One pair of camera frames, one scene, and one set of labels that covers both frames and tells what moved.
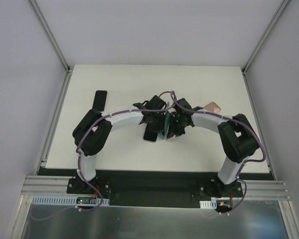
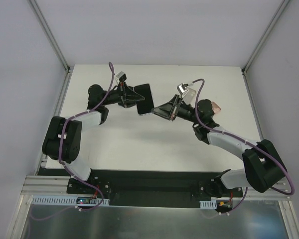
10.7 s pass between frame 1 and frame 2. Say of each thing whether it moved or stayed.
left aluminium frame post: stayed
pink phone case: stayed
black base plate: stayed
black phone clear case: moved
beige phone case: moved
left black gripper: moved
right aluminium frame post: stayed
